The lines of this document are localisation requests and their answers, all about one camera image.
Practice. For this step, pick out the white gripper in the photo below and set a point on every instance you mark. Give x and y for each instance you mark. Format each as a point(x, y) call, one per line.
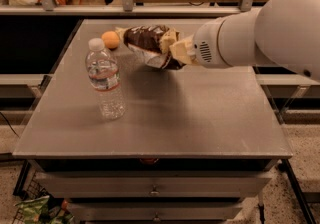
point(205, 45)

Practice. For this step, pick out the brown chip bag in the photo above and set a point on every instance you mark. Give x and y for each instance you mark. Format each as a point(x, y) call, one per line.
point(144, 42)

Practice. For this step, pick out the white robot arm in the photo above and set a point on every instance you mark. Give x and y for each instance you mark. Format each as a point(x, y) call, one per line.
point(282, 32)

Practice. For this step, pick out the clear plastic water bottle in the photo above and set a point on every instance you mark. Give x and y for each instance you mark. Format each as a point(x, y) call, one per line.
point(104, 76)

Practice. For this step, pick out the green snack bag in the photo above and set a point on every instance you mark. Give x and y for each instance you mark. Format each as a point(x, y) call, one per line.
point(42, 211)

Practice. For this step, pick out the orange fruit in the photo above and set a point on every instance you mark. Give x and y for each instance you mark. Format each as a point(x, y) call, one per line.
point(110, 39)

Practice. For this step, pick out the upper grey drawer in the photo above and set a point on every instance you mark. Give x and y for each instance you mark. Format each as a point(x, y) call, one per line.
point(215, 185)

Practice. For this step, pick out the grey drawer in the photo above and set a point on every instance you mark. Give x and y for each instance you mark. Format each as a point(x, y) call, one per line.
point(154, 211)
point(215, 185)

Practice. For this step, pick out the lower grey drawer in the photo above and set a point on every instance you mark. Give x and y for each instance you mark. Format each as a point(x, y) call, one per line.
point(154, 211)

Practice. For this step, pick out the black wire basket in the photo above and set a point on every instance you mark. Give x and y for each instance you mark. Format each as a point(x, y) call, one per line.
point(33, 190)

